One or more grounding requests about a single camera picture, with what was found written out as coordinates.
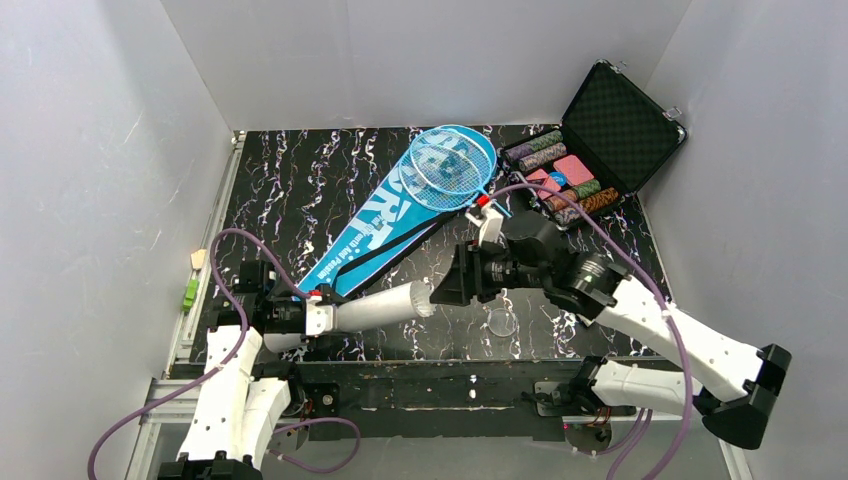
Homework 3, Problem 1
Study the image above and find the silver shuttlecock tube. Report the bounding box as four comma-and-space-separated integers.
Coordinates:
263, 281, 435, 353

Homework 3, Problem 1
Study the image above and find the clear plastic tube lid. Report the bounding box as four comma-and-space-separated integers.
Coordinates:
486, 308, 519, 338

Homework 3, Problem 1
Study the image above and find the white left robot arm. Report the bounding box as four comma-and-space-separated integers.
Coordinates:
157, 261, 307, 479

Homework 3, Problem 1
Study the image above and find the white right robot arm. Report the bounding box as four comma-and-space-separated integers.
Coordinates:
431, 212, 792, 450

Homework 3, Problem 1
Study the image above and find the pink playing card deck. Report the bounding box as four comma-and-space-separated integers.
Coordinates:
553, 155, 594, 186

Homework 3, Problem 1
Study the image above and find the beige wooden block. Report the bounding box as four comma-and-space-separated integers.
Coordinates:
190, 249, 207, 271

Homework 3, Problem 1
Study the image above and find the blue racket cover bag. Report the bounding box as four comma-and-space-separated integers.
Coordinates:
298, 125, 496, 298

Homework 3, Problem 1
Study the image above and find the blue racket white grip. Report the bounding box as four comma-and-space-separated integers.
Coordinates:
399, 130, 515, 220

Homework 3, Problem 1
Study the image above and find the black poker chip case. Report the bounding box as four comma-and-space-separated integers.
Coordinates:
498, 60, 688, 216

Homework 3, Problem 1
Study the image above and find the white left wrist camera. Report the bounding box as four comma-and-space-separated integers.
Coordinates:
305, 290, 336, 337

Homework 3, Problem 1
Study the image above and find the green clip on rail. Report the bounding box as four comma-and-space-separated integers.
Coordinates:
181, 278, 199, 313

